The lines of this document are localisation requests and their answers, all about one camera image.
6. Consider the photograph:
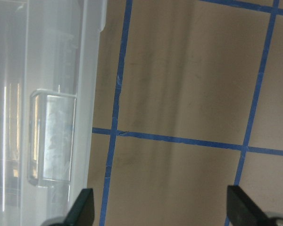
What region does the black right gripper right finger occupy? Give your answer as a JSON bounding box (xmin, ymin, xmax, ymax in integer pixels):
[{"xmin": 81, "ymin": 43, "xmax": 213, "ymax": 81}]
[{"xmin": 226, "ymin": 186, "xmax": 276, "ymax": 226}]

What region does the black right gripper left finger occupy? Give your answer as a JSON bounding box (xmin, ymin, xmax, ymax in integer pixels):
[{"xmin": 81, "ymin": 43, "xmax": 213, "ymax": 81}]
[{"xmin": 63, "ymin": 188, "xmax": 95, "ymax": 226}]

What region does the clear plastic box lid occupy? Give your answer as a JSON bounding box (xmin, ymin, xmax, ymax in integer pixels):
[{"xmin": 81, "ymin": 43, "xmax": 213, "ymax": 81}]
[{"xmin": 0, "ymin": 0, "xmax": 107, "ymax": 226}]

